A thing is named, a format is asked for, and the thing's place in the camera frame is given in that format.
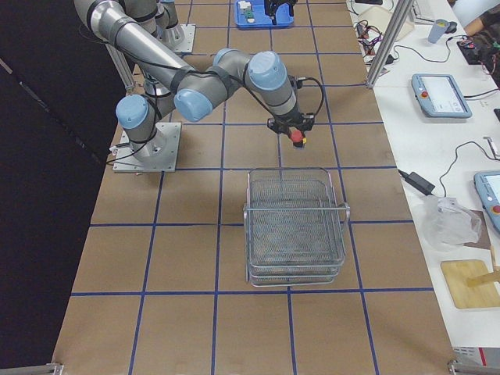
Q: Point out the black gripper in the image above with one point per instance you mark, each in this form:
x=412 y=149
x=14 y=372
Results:
x=278 y=5
x=289 y=122

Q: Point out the red emergency push button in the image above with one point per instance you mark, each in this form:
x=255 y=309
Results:
x=298 y=139

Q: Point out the blue plastic tray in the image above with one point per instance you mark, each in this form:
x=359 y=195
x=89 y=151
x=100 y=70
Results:
x=261 y=19

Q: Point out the green terminal block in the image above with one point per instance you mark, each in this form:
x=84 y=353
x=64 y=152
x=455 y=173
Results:
x=249 y=15

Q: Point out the white circuit breaker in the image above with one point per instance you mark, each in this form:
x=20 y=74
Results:
x=243 y=5

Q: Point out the black power adapter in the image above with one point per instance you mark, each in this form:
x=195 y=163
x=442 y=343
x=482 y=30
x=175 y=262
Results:
x=416 y=181

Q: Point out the far teach pendant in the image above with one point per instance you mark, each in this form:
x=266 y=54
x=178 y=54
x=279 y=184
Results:
x=439 y=96

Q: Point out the teach pendant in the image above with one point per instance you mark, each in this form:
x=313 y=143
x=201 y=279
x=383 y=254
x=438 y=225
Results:
x=486 y=184
x=439 y=96

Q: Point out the blue grey cup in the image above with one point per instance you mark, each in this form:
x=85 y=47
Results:
x=437 y=30

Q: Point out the clear plastic bag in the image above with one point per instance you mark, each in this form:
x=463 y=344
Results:
x=447 y=224

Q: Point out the near teach pendant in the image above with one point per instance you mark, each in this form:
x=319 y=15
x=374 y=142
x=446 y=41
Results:
x=486 y=184

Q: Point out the wooden cutting board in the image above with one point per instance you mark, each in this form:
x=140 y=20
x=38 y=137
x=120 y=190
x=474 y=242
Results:
x=470 y=284

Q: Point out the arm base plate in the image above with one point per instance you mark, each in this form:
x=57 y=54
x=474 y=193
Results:
x=179 y=38
x=160 y=154

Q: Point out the metal wire mesh shelf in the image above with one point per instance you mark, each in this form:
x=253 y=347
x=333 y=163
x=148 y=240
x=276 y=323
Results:
x=293 y=227

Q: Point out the aluminium frame post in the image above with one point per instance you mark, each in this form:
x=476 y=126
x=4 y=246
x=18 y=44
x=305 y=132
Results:
x=394 y=26

